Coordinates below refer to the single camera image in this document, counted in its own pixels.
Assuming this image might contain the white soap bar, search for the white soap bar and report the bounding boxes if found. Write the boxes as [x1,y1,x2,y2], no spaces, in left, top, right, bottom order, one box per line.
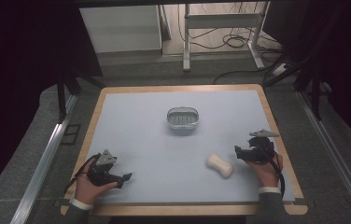
[205,152,234,179]

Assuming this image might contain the person's left hand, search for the person's left hand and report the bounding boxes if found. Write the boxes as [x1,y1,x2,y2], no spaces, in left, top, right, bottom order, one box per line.
[75,173,119,206]

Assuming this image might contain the black tripod stand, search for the black tripod stand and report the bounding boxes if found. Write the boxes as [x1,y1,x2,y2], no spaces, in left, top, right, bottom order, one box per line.
[54,69,106,124]
[262,6,345,122]

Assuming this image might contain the aluminium rail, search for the aluminium rail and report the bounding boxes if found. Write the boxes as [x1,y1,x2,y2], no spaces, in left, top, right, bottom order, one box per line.
[297,91,351,224]
[9,93,78,224]

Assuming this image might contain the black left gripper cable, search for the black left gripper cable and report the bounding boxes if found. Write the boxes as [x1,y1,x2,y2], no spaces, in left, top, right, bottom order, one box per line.
[63,153,102,194]

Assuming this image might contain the white metal table frame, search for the white metal table frame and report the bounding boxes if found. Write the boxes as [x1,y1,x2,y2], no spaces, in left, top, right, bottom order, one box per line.
[182,1,271,73]

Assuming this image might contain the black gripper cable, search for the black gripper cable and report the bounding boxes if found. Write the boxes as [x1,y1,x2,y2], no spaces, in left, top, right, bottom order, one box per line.
[257,143,287,198]
[63,153,102,194]

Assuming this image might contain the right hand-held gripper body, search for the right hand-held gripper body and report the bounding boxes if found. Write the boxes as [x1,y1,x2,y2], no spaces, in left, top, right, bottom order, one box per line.
[247,129,281,163]

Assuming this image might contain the white power strip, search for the white power strip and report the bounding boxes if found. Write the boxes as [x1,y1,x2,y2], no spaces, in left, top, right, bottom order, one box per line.
[271,63,290,77]

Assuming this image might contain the black curtain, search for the black curtain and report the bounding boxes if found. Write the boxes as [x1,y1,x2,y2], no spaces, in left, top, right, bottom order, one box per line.
[0,0,104,209]
[261,0,351,155]

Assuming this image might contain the white cabinet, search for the white cabinet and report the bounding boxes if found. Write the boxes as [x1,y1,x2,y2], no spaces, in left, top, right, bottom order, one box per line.
[78,4,163,54]

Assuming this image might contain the pale blue table mat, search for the pale blue table mat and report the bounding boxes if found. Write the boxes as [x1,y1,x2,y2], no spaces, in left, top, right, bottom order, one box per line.
[84,90,296,205]

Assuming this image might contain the black floor cables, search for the black floor cables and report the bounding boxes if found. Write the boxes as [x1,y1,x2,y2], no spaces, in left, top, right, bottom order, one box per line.
[176,1,285,85]

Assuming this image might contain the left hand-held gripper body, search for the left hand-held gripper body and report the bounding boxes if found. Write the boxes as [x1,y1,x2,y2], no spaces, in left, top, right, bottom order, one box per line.
[86,149,125,188]

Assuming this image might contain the white soap dish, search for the white soap dish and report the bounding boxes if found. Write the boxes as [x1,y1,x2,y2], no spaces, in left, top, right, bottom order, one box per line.
[165,106,201,131]

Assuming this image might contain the person's right hand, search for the person's right hand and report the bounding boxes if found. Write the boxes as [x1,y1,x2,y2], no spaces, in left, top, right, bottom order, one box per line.
[246,153,285,189]

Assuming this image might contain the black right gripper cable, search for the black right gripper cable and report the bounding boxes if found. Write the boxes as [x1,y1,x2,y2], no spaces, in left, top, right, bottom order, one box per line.
[257,143,287,198]

